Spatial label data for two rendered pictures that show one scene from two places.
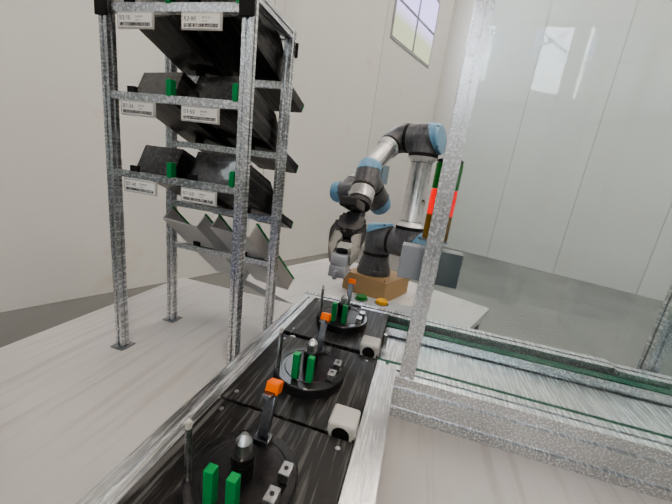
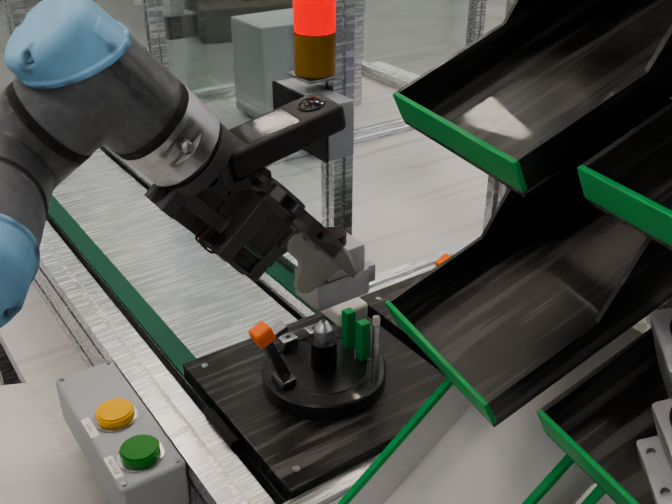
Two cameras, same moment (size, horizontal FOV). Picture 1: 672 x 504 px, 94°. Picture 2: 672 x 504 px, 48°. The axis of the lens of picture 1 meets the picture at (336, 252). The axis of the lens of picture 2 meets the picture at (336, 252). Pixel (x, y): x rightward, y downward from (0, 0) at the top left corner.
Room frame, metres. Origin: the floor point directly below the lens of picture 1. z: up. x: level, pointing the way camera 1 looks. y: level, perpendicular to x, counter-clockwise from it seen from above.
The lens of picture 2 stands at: (1.30, 0.43, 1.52)
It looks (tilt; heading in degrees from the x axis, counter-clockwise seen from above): 29 degrees down; 221
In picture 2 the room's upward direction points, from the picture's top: straight up
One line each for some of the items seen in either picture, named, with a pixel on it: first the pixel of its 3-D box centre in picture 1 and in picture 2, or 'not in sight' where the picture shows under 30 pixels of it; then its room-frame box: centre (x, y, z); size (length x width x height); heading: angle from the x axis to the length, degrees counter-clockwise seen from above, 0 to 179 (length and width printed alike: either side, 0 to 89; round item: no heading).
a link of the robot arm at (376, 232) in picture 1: (379, 236); not in sight; (1.37, -0.18, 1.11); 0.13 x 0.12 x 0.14; 54
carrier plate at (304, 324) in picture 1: (340, 324); (323, 386); (0.79, -0.04, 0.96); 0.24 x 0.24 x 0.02; 76
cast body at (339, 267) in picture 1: (339, 262); (340, 261); (0.80, -0.01, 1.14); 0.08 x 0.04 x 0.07; 166
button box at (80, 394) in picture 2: (380, 311); (119, 437); (0.98, -0.17, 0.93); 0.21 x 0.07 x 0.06; 76
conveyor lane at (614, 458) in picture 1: (449, 375); (224, 300); (0.70, -0.32, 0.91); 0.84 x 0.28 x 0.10; 76
